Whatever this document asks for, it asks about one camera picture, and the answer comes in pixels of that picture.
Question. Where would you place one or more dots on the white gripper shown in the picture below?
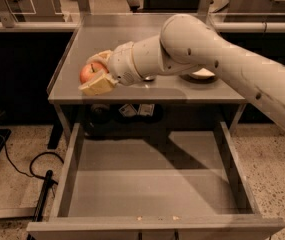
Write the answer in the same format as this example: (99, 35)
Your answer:
(121, 64)

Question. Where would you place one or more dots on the red apple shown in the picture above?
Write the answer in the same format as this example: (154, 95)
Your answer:
(90, 70)

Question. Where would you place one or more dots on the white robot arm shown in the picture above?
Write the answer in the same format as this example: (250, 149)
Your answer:
(187, 44)

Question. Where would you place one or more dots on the dark round object under counter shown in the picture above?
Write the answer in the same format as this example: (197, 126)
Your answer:
(100, 112)

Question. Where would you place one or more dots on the grey counter cabinet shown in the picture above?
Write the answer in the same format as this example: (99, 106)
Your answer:
(101, 32)

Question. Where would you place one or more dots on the grey open drawer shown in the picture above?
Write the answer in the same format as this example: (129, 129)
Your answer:
(154, 184)

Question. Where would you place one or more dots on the silver crushed soda can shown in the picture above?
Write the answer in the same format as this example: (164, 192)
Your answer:
(149, 78)

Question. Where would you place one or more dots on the white label card left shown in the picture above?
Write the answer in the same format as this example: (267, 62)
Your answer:
(128, 111)

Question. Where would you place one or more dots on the white label card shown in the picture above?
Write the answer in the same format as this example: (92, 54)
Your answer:
(146, 109)
(128, 111)

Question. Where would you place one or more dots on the white label card right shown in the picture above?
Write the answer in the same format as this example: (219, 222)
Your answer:
(146, 109)

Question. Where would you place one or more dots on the white paper bowl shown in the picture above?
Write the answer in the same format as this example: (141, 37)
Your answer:
(202, 74)

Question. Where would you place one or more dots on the black bar on floor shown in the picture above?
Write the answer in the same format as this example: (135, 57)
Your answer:
(47, 183)

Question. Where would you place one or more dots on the white horizontal rail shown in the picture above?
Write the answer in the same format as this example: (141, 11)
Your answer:
(40, 27)

